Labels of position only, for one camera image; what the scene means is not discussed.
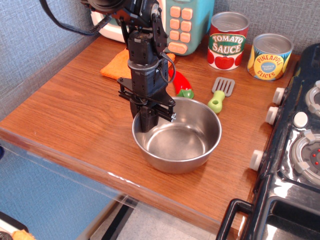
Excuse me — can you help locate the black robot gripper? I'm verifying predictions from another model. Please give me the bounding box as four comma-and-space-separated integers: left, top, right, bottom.
117, 57, 176, 133

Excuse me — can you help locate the stainless steel bowl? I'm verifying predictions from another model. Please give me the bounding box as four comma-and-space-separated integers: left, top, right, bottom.
132, 97, 222, 174

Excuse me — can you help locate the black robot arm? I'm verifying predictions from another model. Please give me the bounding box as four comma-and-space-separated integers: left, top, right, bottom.
81, 0, 176, 133

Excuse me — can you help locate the orange towel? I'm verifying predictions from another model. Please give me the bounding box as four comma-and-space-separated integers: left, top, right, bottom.
100, 47, 176, 80

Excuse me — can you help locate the red toy chili pepper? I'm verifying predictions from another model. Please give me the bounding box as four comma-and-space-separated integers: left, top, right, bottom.
173, 71, 194, 99

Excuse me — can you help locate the toy microwave teal and peach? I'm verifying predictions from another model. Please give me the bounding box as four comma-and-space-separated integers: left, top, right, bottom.
82, 0, 215, 57

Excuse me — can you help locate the tomato sauce can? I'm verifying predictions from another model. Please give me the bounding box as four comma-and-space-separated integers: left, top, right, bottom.
207, 11, 250, 70

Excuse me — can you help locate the white stove knob bottom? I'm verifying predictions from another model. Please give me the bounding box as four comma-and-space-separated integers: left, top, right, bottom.
249, 149, 264, 171

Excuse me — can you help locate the white stove knob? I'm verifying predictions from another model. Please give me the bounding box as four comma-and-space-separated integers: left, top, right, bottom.
265, 106, 279, 125
249, 149, 264, 171
272, 87, 286, 106

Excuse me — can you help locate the white stove knob middle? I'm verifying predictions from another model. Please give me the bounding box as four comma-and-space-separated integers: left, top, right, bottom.
265, 106, 279, 125

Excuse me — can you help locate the white stove knob top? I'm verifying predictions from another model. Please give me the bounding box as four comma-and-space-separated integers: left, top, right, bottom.
272, 87, 286, 106

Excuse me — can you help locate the pineapple slices can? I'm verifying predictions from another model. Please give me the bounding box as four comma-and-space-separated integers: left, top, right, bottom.
247, 33, 294, 81

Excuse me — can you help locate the orange fuzzy object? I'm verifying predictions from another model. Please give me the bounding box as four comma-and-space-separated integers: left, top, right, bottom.
11, 229, 36, 240

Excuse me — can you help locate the black toy stove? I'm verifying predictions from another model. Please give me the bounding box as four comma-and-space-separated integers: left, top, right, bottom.
241, 43, 320, 240

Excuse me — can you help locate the toy spatula green handle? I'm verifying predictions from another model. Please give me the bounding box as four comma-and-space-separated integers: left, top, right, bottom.
207, 77, 235, 114

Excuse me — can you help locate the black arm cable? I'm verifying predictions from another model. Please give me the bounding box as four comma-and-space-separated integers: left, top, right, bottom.
38, 0, 113, 36

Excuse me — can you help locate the black oven door handle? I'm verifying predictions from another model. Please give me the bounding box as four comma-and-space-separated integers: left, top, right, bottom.
216, 198, 254, 240

